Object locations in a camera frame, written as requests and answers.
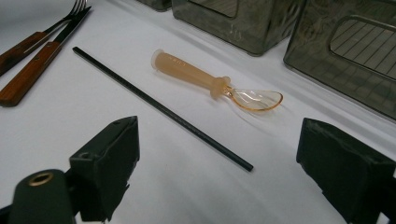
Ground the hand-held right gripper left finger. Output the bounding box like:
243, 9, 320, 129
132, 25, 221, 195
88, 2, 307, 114
68, 115, 140, 222

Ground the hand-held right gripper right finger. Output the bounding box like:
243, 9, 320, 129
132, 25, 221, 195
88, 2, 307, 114
296, 117, 396, 224

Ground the black chopstick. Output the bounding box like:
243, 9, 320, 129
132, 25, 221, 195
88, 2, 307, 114
72, 46, 255, 173

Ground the wooden handled knife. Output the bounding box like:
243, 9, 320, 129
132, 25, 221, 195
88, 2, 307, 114
0, 6, 93, 108

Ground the smoky clear plastic bin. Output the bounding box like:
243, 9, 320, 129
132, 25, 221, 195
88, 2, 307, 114
282, 0, 396, 121
170, 0, 305, 57

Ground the orange clear baby spoon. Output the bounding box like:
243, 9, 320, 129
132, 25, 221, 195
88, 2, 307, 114
150, 48, 285, 113

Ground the wooden handled fork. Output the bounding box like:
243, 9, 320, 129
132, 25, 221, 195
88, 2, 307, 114
0, 0, 89, 77

